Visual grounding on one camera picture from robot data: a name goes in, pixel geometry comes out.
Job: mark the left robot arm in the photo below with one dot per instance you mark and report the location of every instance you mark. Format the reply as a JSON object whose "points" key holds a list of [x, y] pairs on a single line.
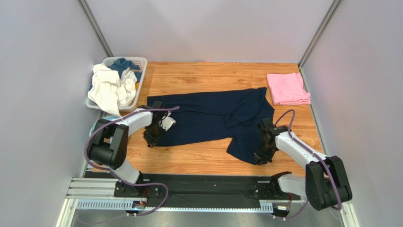
{"points": [[107, 147]]}

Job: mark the folded pink t shirt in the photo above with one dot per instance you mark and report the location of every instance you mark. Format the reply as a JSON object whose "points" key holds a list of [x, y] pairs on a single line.
{"points": [[288, 89]]}

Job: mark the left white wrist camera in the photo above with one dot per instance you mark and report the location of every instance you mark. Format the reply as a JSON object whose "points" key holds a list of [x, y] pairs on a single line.
{"points": [[167, 122]]}

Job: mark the aluminium front rail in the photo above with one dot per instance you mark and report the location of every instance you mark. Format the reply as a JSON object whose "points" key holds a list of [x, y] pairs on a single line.
{"points": [[90, 202]]}

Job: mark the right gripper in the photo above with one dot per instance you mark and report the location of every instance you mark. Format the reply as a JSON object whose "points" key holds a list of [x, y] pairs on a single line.
{"points": [[262, 154]]}

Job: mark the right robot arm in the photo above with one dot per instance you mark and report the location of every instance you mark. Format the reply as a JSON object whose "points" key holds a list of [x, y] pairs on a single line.
{"points": [[325, 183]]}

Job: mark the navy blue t shirt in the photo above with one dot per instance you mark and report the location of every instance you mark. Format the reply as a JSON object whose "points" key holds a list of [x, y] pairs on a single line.
{"points": [[210, 116]]}

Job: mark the light blue headphones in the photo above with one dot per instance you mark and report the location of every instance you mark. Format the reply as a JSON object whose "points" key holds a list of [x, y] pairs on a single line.
{"points": [[103, 119]]}

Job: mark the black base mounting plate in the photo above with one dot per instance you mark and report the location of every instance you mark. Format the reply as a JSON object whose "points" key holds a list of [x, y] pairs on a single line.
{"points": [[214, 191]]}

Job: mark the white t shirt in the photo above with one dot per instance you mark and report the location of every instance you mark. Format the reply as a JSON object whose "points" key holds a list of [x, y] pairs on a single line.
{"points": [[110, 91]]}

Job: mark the white laundry basket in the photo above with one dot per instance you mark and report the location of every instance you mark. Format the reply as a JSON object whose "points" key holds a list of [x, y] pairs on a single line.
{"points": [[142, 62]]}

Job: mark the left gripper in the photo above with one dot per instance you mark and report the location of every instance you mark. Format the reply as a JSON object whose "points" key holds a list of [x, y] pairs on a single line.
{"points": [[146, 134]]}

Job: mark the blue t shirt in basket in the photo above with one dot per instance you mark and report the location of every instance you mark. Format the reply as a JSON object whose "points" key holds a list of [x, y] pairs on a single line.
{"points": [[121, 64]]}

